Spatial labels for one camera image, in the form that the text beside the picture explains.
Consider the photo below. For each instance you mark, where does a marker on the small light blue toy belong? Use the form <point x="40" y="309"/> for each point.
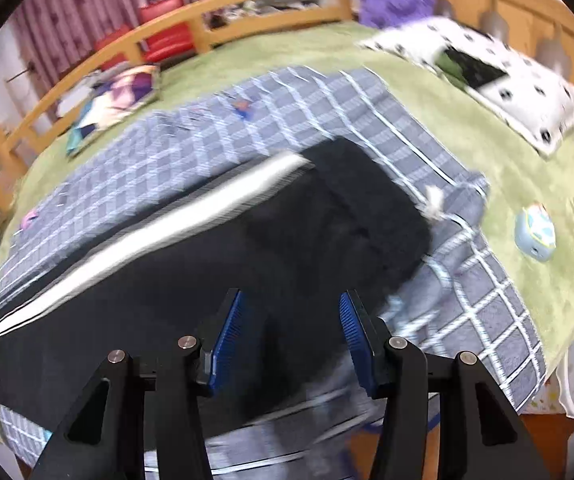
<point x="534" y="232"/>

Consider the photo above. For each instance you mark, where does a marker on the red chair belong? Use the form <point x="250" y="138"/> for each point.
<point x="167" y="30"/>

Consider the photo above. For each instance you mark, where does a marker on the colourful printed cushion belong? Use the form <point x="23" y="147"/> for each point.
<point x="112" y="100"/>

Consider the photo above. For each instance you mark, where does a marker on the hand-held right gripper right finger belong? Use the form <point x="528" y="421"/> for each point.
<point x="354" y="336"/>

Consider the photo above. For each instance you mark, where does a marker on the wooden bed frame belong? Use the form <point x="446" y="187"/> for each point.
<point x="177" y="25"/>

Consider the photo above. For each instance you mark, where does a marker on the black pants with white stripe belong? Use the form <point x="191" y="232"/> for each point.
<point x="287" y="240"/>

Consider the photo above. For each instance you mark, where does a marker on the white spotted pillow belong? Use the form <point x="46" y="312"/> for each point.
<point x="507" y="80"/>

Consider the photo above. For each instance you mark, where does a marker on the green bed sheet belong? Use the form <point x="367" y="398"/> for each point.
<point x="467" y="125"/>

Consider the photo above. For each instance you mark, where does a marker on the grey checked blanket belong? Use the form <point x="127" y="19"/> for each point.
<point x="247" y="125"/>

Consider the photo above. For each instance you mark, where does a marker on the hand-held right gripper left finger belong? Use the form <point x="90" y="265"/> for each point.
<point x="228" y="336"/>

